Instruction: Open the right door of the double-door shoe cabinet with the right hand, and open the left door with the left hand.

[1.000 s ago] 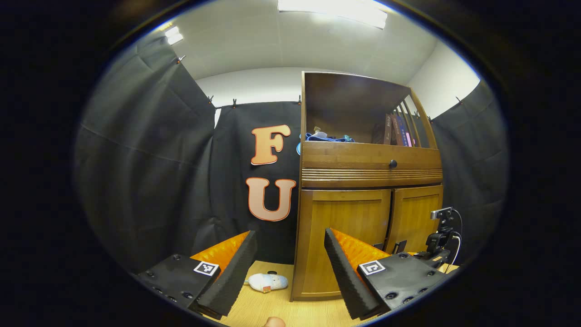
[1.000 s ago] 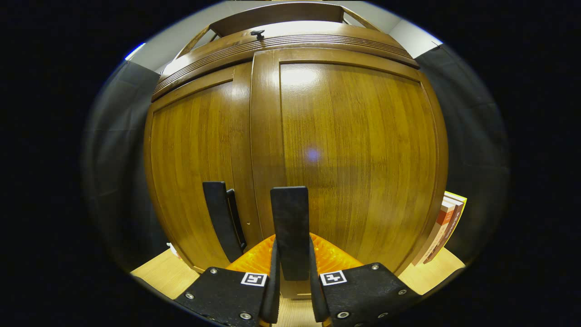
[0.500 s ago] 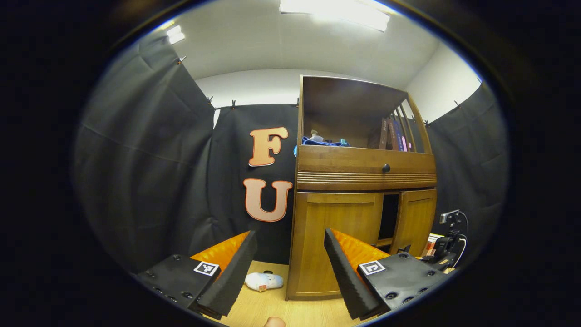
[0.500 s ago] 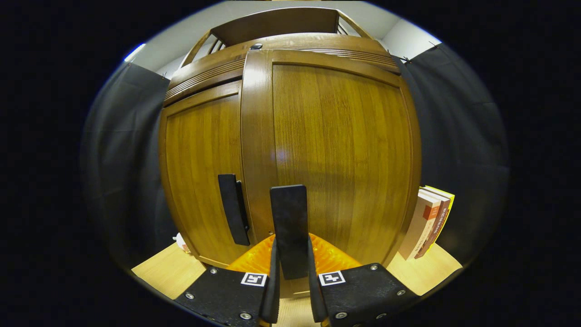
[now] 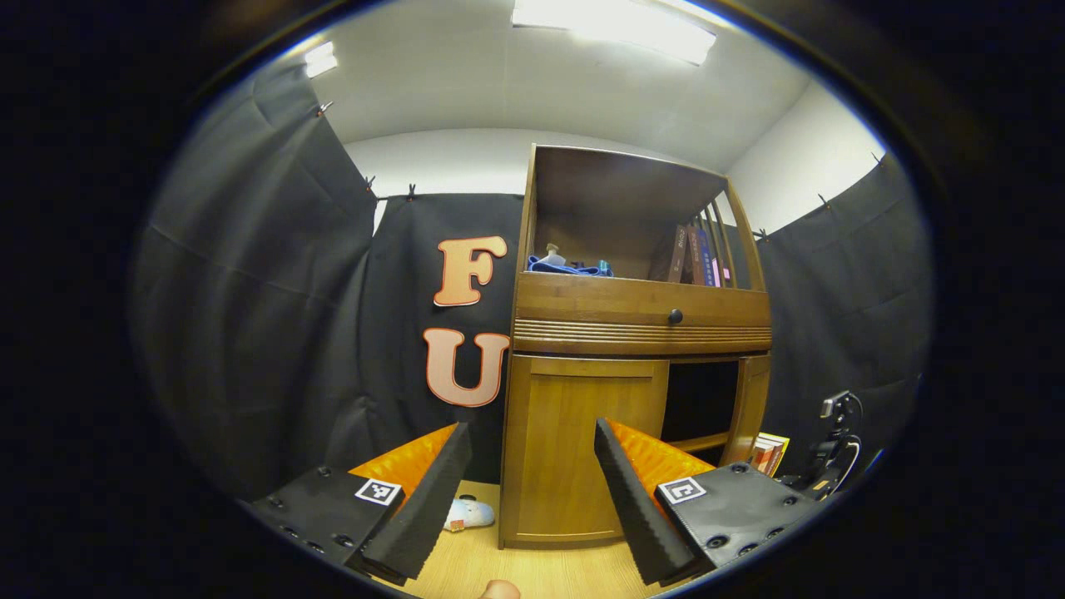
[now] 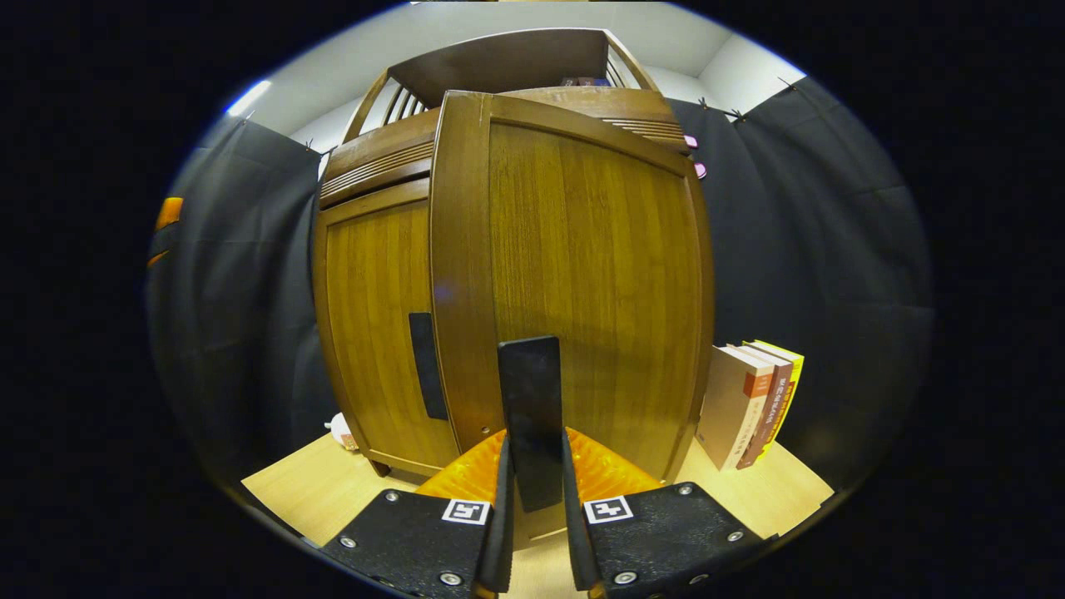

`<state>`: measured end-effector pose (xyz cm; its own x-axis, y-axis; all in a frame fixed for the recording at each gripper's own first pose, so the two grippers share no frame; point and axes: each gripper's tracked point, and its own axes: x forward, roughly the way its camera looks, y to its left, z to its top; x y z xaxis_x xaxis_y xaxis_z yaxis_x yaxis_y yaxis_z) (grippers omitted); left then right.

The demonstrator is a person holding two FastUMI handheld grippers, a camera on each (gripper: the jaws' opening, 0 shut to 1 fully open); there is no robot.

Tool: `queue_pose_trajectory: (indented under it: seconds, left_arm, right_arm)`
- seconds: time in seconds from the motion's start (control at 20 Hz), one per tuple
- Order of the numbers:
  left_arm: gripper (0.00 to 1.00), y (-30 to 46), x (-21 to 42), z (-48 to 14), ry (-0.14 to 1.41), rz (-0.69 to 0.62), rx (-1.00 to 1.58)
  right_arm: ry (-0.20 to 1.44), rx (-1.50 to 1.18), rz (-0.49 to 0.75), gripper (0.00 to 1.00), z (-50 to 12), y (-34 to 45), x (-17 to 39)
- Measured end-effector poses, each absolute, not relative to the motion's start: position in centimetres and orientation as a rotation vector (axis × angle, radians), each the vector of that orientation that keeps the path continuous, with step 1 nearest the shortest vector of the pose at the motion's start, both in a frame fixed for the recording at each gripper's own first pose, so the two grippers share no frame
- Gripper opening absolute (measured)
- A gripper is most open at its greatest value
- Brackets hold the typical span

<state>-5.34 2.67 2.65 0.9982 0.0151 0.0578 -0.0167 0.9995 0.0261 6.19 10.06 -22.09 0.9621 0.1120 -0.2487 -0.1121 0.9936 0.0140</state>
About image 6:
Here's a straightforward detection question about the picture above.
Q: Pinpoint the black door handle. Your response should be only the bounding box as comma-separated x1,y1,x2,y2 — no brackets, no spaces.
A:
498,335,565,512
408,312,450,421

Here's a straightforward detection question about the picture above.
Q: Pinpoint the wooden cabinet drawer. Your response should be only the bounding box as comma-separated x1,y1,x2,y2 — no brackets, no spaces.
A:
320,86,691,209

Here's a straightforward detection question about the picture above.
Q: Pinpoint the black backdrop cloth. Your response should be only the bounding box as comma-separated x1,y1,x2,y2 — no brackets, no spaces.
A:
146,77,937,492

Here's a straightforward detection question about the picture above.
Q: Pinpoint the yellow book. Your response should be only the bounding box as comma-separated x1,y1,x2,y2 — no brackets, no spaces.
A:
753,339,805,454

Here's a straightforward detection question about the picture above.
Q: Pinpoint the reddish brown book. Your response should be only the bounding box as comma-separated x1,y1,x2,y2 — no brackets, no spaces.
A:
736,341,793,469

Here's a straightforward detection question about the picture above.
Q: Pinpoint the wooden cabinet door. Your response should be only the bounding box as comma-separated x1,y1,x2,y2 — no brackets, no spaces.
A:
428,90,715,542
312,179,463,477

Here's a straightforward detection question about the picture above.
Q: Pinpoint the wooden double-door shoe cabinet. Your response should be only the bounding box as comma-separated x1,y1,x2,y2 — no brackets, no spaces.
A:
312,27,715,550

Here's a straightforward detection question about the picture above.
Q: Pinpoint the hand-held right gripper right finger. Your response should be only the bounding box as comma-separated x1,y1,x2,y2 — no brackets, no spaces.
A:
559,427,779,599

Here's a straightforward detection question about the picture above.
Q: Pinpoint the white plush toy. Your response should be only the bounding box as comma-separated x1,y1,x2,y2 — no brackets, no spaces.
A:
326,413,360,453

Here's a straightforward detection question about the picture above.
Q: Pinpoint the ceiling strip light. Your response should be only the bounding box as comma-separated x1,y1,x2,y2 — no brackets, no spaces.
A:
225,79,274,117

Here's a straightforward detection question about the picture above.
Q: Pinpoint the beige book with orange label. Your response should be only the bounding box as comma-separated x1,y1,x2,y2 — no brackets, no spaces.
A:
695,345,776,472

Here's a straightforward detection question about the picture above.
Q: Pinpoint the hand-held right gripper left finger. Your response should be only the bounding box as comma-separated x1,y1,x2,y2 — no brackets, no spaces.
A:
319,428,517,599

